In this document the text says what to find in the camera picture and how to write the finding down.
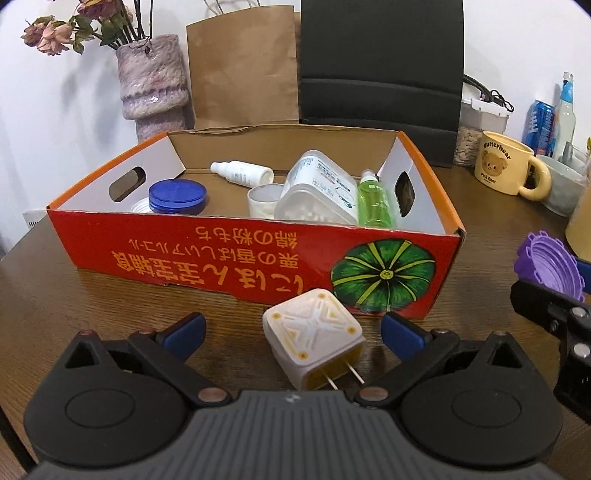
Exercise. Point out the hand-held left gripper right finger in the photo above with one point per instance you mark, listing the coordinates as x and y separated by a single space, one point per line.
401 337

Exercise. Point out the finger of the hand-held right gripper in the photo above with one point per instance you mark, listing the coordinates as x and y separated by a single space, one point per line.
540 300
584 277

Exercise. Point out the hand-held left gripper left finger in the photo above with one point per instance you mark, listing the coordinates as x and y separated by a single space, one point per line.
184 334

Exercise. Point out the purple scalloped bottle cap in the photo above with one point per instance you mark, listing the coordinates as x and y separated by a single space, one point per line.
549 265

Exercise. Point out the red cardboard box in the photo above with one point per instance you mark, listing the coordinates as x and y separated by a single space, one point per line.
184 258

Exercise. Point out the white and yellow plug charger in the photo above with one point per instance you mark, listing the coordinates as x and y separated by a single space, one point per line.
309 332

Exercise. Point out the wide white bottle cap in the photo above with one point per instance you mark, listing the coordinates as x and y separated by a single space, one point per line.
140 206

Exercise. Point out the green spray bottle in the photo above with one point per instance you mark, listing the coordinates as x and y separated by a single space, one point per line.
375 203

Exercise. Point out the blue round jar lid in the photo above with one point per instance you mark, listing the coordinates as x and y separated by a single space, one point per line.
178 194

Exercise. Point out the tall white cup cap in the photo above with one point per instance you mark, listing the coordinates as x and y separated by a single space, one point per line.
263 203

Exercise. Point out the clear bottle with white beads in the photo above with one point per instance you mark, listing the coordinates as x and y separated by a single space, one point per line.
314 189

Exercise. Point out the small white bottle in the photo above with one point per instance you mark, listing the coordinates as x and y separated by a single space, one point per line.
242 171

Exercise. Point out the yellow thermos jug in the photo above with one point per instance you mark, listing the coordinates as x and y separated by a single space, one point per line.
581 221

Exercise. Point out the grey ceramic mug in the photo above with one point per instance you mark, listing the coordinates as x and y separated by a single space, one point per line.
561 189

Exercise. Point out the yellow bear mug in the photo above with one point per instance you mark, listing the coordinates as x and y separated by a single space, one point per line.
503 161

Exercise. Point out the blue drink can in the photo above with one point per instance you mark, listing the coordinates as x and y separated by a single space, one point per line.
540 127

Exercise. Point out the clear soda bottle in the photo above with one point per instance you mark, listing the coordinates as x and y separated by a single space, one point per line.
565 120

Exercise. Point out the clear container of seeds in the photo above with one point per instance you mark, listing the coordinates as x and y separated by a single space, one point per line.
468 143

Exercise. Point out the pink mottled vase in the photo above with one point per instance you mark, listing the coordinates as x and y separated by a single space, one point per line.
152 87

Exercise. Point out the black paper bag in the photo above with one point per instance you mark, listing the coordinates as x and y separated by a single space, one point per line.
378 69

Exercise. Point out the brown paper bag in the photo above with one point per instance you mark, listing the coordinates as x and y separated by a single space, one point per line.
244 69

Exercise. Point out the dried rose bouquet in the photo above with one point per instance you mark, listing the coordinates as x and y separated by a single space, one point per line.
53 34

